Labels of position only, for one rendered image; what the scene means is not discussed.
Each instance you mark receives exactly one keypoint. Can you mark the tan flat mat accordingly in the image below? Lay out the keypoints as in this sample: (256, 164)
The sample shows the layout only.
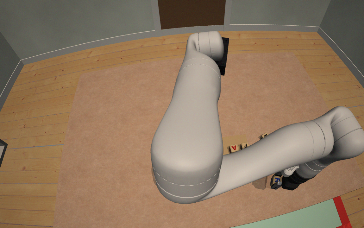
(231, 140)

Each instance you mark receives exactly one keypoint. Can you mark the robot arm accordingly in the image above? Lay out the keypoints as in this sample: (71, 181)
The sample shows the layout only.
(187, 147)

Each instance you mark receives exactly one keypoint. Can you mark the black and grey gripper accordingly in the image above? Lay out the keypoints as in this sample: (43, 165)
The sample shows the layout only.
(294, 176)

